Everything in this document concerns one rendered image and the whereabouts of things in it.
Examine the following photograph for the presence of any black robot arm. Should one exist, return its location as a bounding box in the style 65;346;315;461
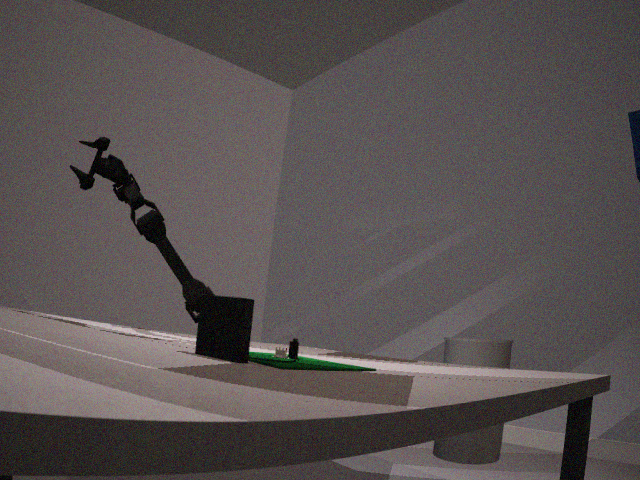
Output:
104;154;214;323

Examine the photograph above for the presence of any green circuit board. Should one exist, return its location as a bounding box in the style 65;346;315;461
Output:
248;347;376;372

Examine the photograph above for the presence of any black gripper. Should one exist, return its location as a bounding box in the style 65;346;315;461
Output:
70;137;110;190

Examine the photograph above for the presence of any black square panel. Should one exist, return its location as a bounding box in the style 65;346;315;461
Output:
195;294;254;363

